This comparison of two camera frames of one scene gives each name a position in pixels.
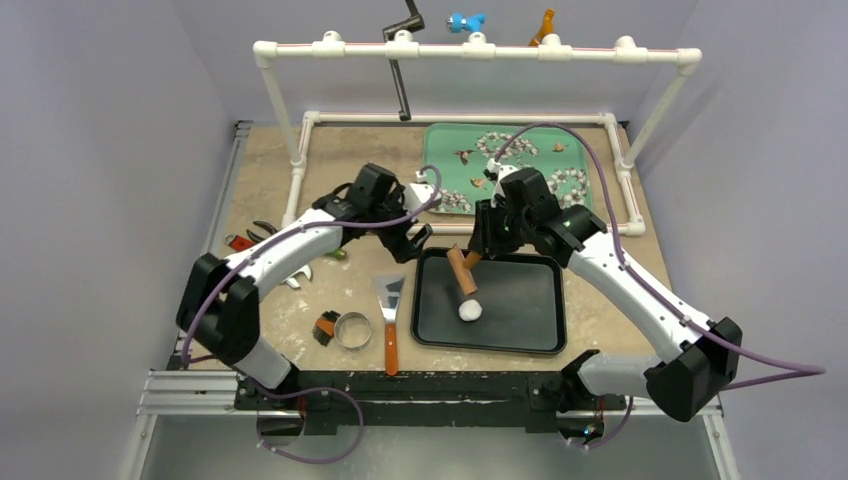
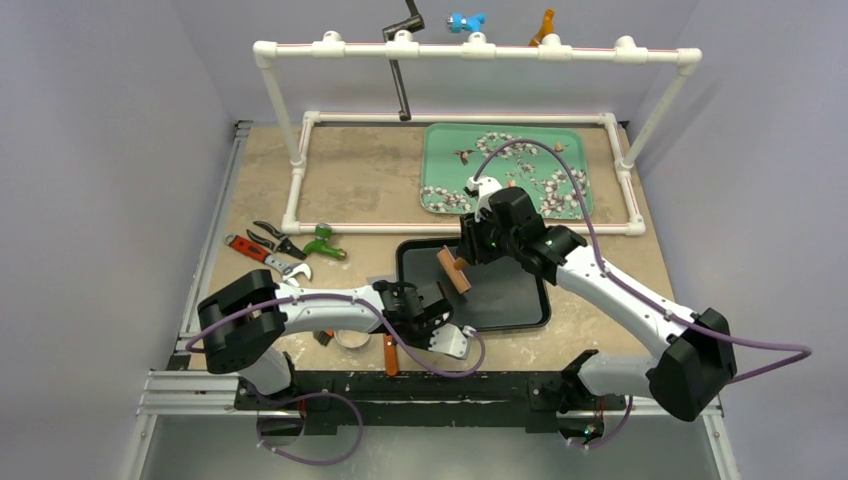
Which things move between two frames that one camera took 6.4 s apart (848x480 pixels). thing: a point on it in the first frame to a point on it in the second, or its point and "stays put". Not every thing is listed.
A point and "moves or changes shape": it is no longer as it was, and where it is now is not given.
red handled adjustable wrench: (237, 243) stays put
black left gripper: (403, 248) to (424, 342)
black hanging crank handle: (414, 23) stays put
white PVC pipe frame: (476, 46) stays put
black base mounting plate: (472, 400) stays put
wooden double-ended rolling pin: (463, 267) moves or changes shape
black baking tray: (518, 307) moves or changes shape
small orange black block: (323, 329) stays put
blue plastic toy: (456, 22) stays put
